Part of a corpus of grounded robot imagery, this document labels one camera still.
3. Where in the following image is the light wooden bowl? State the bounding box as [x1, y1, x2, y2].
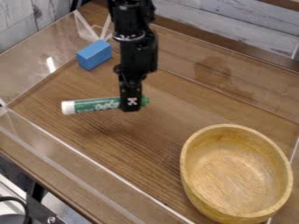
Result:
[181, 124, 294, 224]

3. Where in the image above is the green and white marker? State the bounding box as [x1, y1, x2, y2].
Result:
[61, 96, 150, 116]

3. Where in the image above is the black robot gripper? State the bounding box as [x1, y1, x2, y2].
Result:
[107, 0, 159, 112]

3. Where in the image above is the blue foam block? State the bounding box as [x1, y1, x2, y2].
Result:
[77, 40, 113, 71]

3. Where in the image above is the black cable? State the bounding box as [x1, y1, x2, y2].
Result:
[0, 195, 32, 224]

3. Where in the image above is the clear acrylic corner bracket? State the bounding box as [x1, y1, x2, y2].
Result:
[74, 10, 113, 42]

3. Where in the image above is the clear acrylic tray wall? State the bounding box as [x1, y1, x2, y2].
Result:
[0, 107, 194, 224]

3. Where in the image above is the black metal table frame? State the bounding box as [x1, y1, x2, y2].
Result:
[0, 156, 66, 224]

